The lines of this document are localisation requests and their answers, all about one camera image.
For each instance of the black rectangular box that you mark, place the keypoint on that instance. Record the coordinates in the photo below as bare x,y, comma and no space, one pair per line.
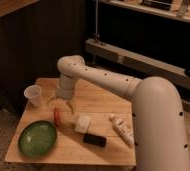
95,140

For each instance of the green ceramic bowl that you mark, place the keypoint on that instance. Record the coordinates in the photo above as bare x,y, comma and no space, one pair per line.
37,139

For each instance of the metal shelf rail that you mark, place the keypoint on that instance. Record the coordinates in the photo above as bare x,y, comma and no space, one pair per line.
138,62

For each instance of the white tube bottle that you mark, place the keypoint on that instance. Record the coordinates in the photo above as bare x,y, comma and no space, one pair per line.
122,129

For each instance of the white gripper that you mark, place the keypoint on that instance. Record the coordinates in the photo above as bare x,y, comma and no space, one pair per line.
65,90

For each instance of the clear plastic cup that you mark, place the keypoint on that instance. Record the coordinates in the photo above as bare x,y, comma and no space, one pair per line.
34,94

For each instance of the white sponge block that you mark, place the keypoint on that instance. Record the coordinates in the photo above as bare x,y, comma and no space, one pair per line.
82,123

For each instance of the upper wooden shelf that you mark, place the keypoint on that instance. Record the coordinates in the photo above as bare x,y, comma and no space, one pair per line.
176,10

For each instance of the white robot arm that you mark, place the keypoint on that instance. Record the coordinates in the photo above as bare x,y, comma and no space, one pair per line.
160,136

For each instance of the red pepper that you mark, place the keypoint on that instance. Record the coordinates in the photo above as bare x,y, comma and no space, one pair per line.
56,117

